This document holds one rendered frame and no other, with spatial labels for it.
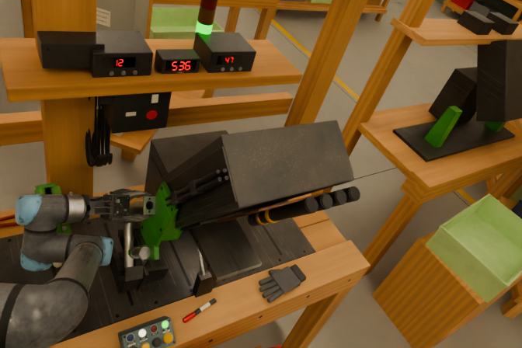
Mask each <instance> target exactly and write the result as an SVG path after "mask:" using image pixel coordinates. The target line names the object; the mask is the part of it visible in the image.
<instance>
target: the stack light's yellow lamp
mask: <svg viewBox="0 0 522 348"><path fill-rule="evenodd" d="M215 12H216V11H215ZM215 12H207V11H204V10H203V9H202V8H201V7H200V10H199V14H198V19H197V21H198V22H199V23H201V24H203V25H206V26H211V25H213V22H214V15H215Z"/></svg>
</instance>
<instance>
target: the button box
mask: <svg viewBox="0 0 522 348"><path fill-rule="evenodd" d="M164 321H167V322H168V324H169V325H168V327H167V328H163V327H162V323H163V322H164ZM153 325H156V326H157V331H156V332H152V331H151V327H152V326H153ZM142 329H143V330H145V332H146V333H145V336H143V337H141V336H139V332H140V331H141V330H142ZM168 332H169V333H171V334H172V335H173V340H172V342H171V343H165V342H164V340H163V337H164V335H165V334H166V333H168ZM129 334H133V335H134V339H133V340H132V341H128V340H127V336H128V335H129ZM118 337H119V341H120V345H121V348H131V347H137V348H141V345H142V344H143V343H148V344H149V345H150V348H166V347H168V346H171V345H174V344H176V339H175V335H174V332H173V327H172V320H171V318H170V317H167V316H162V317H160V318H157V319H154V320H151V321H150V322H146V323H143V324H141V325H137V326H135V327H133V328H130V329H127V330H124V331H122V332H119V333H118ZM156 338H159V339H160V340H161V345H160V346H158V347H155V346H153V341H154V339H156Z"/></svg>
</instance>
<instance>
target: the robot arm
mask: <svg viewBox="0 0 522 348"><path fill-rule="evenodd" d="M149 196H151V194H150V193H147V192H145V191H140V190H129V189H118V190H114V191H110V194H109V195H108V193H105V195H103V197H89V195H81V194H74V195H73V192H70V193H69V195H68V194H36V195H23V196H21V197H19V198H18V200H17V201H16V209H15V212H16V213H15V218H16V223H17V224H20V225H24V226H23V227H24V232H23V243H22V248H21V251H20V252H21V258H20V260H21V266H22V268H24V269H25V270H29V271H38V270H41V271H43V270H47V269H49V268H50V267H51V266H52V263H63V266H62V267H61V268H60V270H59V271H58V273H57V275H56V276H55V278H54V279H53V280H50V281H48V282H47V283H46V284H43V285H36V284H5V283H0V348H49V347H51V346H53V345H54V344H55V343H58V342H59V341H61V340H62V339H63V338H64V337H66V336H67V335H68V334H70V333H71V332H72V331H73V330H74V329H75V328H76V327H77V326H78V324H79V323H80V322H81V320H82V319H83V318H84V316H85V313H86V311H87V309H88V306H89V289H90V287H91V285H92V282H93V280H94V277H95V275H96V272H97V270H98V268H99V266H108V265H109V264H110V261H111V258H112V253H113V240H112V239H111V238H106V237H102V236H90V235H72V234H63V233H57V223H71V222H80V221H87V220H88V219H89V217H90V215H100V217H101V218H103V220H109V222H113V223H116V224H127V223H131V222H136V221H143V220H146V219H148V218H150V217H151V215H148V214H132V213H131V212H130V200H132V199H134V198H140V197H149Z"/></svg>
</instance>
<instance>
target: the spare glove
mask: <svg viewBox="0 0 522 348"><path fill-rule="evenodd" d="M269 275H270V277H267V278H264V279H261V280H260V281H259V285H260V286H261V287H260V288H259V291H260V292H261V293H262V292H263V294H262V296H263V298H267V297H268V298H267V301H268V302H269V303H271V302H272V301H274V300H276V299H277V298H278V297H279V296H281V295H282V294H286V293H287V292H289V291H291V290H293V289H294V288H296V287H298V286H300V284H301V282H303V281H305V280H306V276H305V275H304V274H303V272H302V271H301V270H300V268H299V267H298V266H297V265H296V264H294V265H293V266H291V267H289V266H287V267H285V268H283V269H282V270H281V269H278V270H269ZM264 284H265V285H264ZM262 285H263V286H262ZM264 291H265V292H264ZM275 292H276V293H275ZM273 293H274V294H273ZM270 295H271V296H270Z"/></svg>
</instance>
